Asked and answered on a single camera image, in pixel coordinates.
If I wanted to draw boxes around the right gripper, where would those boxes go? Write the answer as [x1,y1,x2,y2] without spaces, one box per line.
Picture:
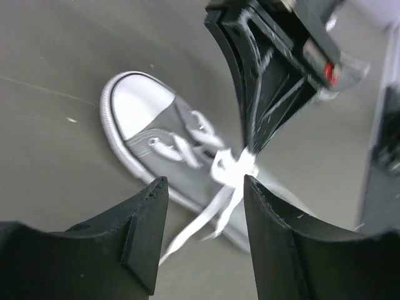
[203,0,341,156]

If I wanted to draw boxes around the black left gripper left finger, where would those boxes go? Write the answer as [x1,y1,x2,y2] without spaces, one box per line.
[1,177,169,299]

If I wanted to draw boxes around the white shoelace of shoe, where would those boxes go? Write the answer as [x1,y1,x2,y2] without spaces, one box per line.
[159,111,259,264]

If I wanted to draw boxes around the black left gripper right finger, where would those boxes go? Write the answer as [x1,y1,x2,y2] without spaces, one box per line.
[244,176,399,300]

